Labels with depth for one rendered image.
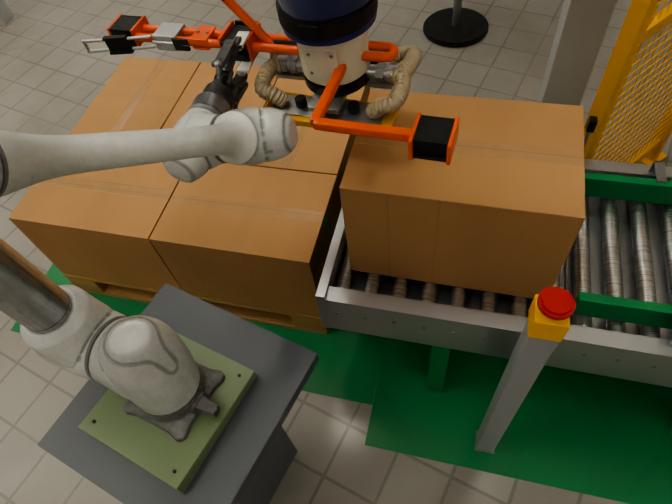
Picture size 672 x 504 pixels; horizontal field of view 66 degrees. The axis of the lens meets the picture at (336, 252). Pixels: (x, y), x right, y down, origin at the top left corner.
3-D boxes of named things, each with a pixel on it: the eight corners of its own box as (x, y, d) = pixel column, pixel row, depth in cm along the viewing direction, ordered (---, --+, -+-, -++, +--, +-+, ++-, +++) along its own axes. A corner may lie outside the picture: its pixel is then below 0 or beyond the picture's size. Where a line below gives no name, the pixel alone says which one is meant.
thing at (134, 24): (153, 31, 146) (145, 14, 142) (139, 47, 142) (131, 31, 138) (128, 29, 148) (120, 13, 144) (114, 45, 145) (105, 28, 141)
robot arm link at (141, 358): (176, 428, 114) (136, 386, 97) (111, 399, 120) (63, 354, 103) (214, 364, 123) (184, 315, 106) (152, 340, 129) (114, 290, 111)
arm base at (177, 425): (196, 451, 116) (188, 443, 112) (122, 411, 124) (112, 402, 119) (240, 381, 126) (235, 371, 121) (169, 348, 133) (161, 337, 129)
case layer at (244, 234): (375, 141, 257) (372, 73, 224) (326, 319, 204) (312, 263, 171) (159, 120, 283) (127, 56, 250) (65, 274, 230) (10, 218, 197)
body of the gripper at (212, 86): (193, 89, 116) (208, 63, 121) (205, 118, 123) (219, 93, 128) (224, 91, 115) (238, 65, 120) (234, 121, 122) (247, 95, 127)
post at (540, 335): (495, 434, 187) (570, 298, 105) (494, 454, 184) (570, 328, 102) (476, 430, 189) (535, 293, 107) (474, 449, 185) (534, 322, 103)
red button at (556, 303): (570, 297, 105) (576, 287, 102) (571, 328, 102) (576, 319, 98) (534, 292, 107) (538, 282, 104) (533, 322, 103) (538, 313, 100)
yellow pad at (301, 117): (399, 110, 129) (398, 94, 125) (389, 138, 124) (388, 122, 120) (275, 96, 139) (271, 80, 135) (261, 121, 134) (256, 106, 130)
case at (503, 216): (549, 199, 176) (584, 105, 143) (546, 301, 155) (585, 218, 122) (375, 178, 189) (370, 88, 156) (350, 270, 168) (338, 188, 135)
